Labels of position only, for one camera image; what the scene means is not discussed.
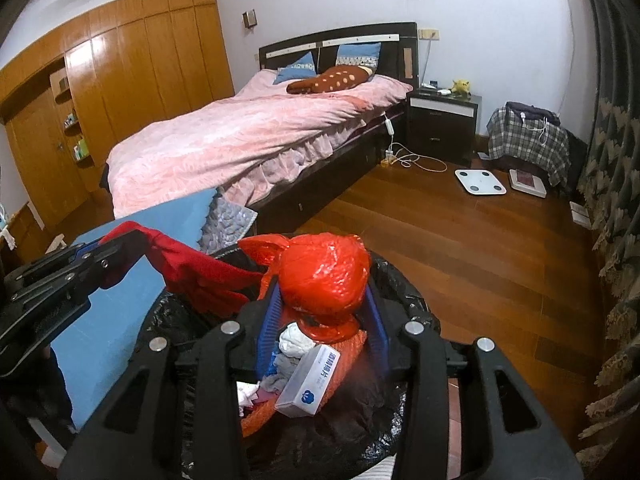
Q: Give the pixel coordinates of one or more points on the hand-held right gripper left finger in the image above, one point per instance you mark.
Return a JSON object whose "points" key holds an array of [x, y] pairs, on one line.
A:
{"points": [[267, 340]]}

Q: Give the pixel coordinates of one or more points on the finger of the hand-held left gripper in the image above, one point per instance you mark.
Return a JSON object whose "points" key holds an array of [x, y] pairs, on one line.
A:
{"points": [[65, 257], [115, 270]]}

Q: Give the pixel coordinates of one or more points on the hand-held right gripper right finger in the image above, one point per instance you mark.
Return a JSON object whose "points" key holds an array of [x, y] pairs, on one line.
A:
{"points": [[376, 335]]}

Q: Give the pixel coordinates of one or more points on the white tissue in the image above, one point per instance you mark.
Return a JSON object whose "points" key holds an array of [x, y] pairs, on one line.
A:
{"points": [[295, 340]]}

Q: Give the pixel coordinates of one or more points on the pale cloth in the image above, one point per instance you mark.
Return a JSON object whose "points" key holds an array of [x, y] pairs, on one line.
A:
{"points": [[280, 375]]}

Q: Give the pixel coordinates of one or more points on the orange foam net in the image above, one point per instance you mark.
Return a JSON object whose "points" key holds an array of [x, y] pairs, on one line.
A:
{"points": [[345, 360]]}

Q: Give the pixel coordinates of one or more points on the trash can with black bag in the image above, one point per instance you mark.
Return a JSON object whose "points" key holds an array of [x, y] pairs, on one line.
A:
{"points": [[415, 305]]}

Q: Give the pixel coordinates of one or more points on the white paper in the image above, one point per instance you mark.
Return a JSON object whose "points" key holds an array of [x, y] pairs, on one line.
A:
{"points": [[247, 394]]}

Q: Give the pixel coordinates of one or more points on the white cardboard box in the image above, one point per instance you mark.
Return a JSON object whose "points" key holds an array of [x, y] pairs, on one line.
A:
{"points": [[310, 380]]}

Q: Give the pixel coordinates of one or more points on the red plastic bag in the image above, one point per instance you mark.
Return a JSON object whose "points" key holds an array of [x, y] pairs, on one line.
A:
{"points": [[320, 270]]}

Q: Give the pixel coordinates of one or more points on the blue tablecloth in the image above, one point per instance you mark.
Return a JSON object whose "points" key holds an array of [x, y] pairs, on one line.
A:
{"points": [[120, 315]]}

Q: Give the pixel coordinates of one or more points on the dark cloth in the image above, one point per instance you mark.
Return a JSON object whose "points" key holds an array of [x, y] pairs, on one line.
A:
{"points": [[105, 177]]}

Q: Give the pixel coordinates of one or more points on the wooden door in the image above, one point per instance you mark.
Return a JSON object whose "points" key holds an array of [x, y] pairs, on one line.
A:
{"points": [[45, 160]]}

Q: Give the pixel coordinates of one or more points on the green bottles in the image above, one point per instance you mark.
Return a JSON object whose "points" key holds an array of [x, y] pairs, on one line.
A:
{"points": [[81, 149]]}

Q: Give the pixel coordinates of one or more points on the grey quilted cloth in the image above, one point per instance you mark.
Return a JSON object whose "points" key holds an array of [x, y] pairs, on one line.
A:
{"points": [[230, 220]]}

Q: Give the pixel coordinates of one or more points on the dark wooden bed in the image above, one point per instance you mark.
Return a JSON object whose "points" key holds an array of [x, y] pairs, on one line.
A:
{"points": [[320, 180]]}

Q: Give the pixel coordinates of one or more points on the power strip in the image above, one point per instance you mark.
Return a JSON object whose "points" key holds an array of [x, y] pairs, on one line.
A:
{"points": [[387, 157]]}

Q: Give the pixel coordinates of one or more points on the pink blanket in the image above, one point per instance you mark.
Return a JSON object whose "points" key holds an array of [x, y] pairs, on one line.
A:
{"points": [[240, 135]]}

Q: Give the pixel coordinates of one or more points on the white bathroom scale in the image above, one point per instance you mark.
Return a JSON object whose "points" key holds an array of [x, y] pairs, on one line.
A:
{"points": [[481, 181]]}

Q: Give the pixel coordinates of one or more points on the white blanket controller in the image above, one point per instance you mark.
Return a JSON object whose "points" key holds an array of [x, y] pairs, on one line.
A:
{"points": [[389, 126]]}

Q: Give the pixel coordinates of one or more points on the wooden wardrobe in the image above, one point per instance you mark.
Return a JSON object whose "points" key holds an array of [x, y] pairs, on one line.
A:
{"points": [[150, 60]]}

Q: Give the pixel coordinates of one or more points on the white scale with red panel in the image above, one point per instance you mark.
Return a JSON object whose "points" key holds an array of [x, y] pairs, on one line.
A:
{"points": [[527, 182]]}

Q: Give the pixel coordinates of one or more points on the dark nightstand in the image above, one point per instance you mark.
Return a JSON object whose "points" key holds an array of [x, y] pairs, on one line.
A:
{"points": [[442, 130]]}

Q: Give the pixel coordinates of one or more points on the white floor box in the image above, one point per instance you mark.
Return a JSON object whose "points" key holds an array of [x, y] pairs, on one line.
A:
{"points": [[580, 215]]}

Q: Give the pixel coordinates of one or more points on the plaid cloth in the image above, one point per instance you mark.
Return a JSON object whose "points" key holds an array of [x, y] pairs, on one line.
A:
{"points": [[525, 147]]}

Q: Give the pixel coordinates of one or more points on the brown polka dot pillow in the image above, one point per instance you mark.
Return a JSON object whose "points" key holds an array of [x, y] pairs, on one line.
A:
{"points": [[335, 80]]}

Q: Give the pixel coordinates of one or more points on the yellow plush toy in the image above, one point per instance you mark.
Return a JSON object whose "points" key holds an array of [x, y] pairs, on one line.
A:
{"points": [[461, 87]]}

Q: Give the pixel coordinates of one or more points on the black chair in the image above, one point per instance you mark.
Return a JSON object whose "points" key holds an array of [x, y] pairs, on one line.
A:
{"points": [[575, 160]]}

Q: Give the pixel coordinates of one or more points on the dark bag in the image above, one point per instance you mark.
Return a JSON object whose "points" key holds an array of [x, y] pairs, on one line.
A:
{"points": [[530, 112]]}

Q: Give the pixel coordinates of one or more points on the blue pillow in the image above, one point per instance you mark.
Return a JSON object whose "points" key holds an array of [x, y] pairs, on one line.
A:
{"points": [[359, 54], [297, 67]]}

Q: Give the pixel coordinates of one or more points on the patterned curtain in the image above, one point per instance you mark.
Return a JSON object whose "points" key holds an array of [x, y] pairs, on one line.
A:
{"points": [[615, 185]]}

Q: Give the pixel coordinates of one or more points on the wooden wall lamp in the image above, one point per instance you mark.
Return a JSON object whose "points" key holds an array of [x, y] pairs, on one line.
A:
{"points": [[249, 18]]}

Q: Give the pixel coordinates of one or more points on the wall socket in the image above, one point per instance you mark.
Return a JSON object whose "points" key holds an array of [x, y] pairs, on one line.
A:
{"points": [[428, 34]]}

